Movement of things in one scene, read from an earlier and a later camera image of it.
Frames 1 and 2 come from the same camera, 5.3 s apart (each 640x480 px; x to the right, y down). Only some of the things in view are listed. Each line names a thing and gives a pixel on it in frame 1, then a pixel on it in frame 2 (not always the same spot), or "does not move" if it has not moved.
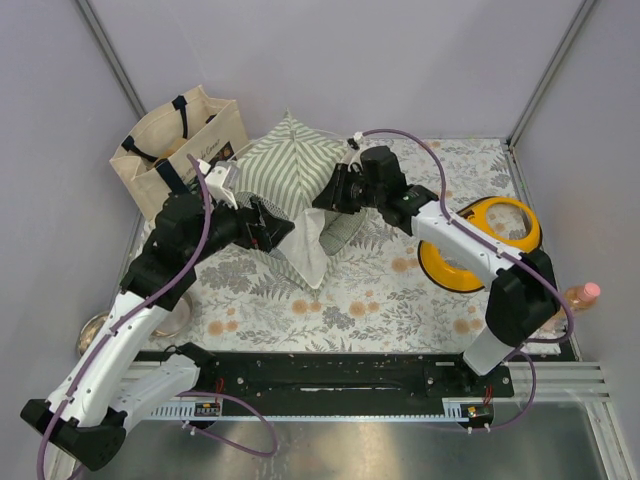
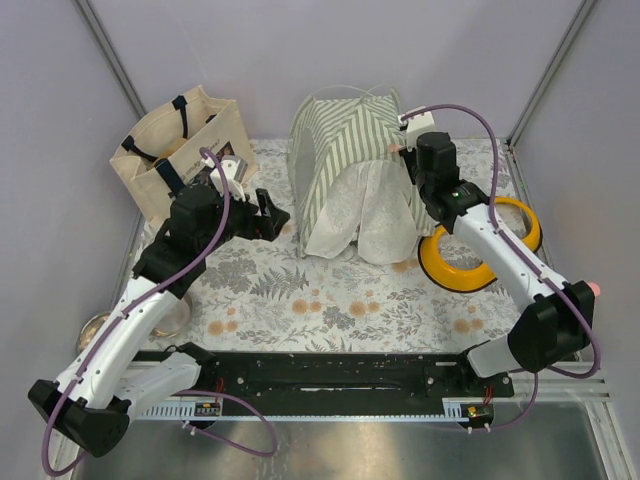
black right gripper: x=333 y=195 to x=408 y=157
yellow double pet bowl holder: x=474 y=218 does not move
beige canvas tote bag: x=152 y=156 does not move
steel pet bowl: x=176 y=321 does not move
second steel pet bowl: x=89 y=332 does not move
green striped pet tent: x=284 y=165 to x=350 y=186
